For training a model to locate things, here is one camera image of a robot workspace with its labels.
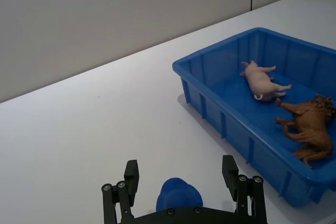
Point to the blue plastic bin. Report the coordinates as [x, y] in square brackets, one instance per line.
[258, 119]

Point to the pink toy pig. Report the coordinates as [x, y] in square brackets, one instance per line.
[260, 80]

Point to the blue toy animal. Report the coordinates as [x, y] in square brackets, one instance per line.
[178, 192]

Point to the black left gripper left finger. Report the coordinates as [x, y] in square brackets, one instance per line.
[129, 185]

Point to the brown toy lion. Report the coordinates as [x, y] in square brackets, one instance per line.
[311, 129]

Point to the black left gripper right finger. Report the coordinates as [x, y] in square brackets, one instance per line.
[240, 190]

